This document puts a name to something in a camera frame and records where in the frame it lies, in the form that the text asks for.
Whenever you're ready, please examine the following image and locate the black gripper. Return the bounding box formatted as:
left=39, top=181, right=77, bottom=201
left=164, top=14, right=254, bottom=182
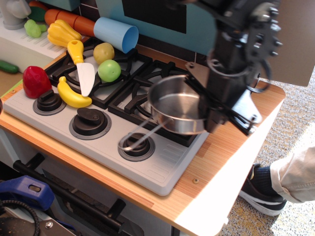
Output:
left=185, top=56, right=262, bottom=136

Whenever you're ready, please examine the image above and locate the stainless steel pan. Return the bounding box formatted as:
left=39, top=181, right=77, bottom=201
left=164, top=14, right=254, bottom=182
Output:
left=118, top=75, right=206, bottom=151

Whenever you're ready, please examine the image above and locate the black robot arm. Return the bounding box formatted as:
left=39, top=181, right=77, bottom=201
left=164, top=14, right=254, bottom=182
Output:
left=186, top=0, right=281, bottom=135

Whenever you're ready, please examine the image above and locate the right black stove knob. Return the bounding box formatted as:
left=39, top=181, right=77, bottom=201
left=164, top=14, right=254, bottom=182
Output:
left=118, top=133, right=155, bottom=162

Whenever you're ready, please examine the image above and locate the black stove knob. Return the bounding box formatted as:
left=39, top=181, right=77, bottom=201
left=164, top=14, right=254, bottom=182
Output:
left=33, top=89, right=66, bottom=116
left=69, top=108, right=112, bottom=140
left=118, top=133, right=155, bottom=162

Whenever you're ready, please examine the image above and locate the grey toy stove top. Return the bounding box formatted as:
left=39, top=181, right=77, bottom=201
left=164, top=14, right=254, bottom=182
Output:
left=2, top=36, right=210, bottom=197

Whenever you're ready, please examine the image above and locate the middle black stove knob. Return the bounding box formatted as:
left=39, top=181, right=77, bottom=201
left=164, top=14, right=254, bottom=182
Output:
left=69, top=108, right=112, bottom=140

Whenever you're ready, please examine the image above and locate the left black stove knob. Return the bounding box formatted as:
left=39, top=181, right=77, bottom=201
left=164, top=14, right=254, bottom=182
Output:
left=33, top=89, right=66, bottom=116

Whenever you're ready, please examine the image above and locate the right black burner grate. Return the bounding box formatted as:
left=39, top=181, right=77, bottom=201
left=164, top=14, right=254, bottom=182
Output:
left=108, top=60, right=196, bottom=147

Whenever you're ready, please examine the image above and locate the black burner grate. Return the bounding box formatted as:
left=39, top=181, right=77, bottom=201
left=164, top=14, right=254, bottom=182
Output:
left=108, top=60, right=196, bottom=147
left=45, top=39, right=152, bottom=109

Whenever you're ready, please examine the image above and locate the dark blue sneaker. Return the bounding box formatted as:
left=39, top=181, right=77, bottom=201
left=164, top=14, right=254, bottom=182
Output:
left=239, top=163, right=286, bottom=216

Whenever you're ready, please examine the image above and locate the left black burner grate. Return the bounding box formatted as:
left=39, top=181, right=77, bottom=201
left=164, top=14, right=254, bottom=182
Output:
left=45, top=39, right=152, bottom=109

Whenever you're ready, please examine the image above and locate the beige trouser leg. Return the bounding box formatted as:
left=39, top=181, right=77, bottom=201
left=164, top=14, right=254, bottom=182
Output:
left=270, top=147, right=315, bottom=203

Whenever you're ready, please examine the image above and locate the green toy apple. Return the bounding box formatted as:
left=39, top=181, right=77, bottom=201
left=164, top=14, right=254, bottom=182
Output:
left=98, top=59, right=121, bottom=83

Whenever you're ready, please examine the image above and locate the light blue plastic cup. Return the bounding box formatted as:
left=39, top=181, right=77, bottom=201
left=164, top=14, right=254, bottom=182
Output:
left=94, top=17, right=139, bottom=54

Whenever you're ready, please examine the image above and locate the yellow toy potato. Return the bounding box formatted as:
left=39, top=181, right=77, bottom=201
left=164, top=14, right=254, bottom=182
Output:
left=93, top=42, right=115, bottom=64

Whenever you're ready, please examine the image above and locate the yellow toy banana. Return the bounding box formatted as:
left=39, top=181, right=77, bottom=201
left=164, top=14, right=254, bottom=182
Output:
left=57, top=76, right=92, bottom=108

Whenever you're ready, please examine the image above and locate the orange toy carrot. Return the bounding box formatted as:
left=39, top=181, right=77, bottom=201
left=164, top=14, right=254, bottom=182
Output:
left=44, top=9, right=95, bottom=37

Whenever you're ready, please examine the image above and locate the yellow toy bell pepper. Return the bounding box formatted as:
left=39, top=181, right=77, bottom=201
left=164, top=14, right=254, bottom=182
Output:
left=47, top=19, right=82, bottom=48

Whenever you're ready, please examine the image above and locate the red toy pepper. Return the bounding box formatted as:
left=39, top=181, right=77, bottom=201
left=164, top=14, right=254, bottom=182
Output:
left=23, top=66, right=52, bottom=99

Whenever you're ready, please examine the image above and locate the white toy sink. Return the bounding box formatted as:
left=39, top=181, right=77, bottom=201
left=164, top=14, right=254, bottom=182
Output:
left=0, top=20, right=65, bottom=72

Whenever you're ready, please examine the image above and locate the green toy broccoli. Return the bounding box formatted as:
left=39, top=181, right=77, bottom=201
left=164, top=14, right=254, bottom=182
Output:
left=24, top=19, right=47, bottom=38

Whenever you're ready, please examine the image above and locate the blue plastic clamp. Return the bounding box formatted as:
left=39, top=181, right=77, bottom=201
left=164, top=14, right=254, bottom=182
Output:
left=0, top=176, right=55, bottom=211

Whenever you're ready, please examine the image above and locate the dark green toy vegetable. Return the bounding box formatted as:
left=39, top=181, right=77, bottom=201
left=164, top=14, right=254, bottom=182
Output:
left=28, top=6, right=46, bottom=22

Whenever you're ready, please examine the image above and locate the green toy cucumber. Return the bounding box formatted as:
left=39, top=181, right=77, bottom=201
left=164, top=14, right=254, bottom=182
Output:
left=0, top=60, right=19, bottom=74

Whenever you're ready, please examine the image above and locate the grey toy faucet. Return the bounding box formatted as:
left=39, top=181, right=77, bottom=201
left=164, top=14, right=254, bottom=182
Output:
left=0, top=0, right=32, bottom=30

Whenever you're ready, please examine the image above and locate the yellow handled toy knife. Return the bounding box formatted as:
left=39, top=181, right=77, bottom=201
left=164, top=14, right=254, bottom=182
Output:
left=67, top=40, right=95, bottom=97

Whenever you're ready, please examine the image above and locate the black oven door handle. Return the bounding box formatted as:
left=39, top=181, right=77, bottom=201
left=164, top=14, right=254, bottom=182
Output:
left=13, top=153, right=126, bottom=233

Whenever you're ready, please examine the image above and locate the black braided cable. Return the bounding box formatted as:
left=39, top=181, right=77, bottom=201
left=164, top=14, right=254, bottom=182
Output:
left=0, top=199, right=40, bottom=236

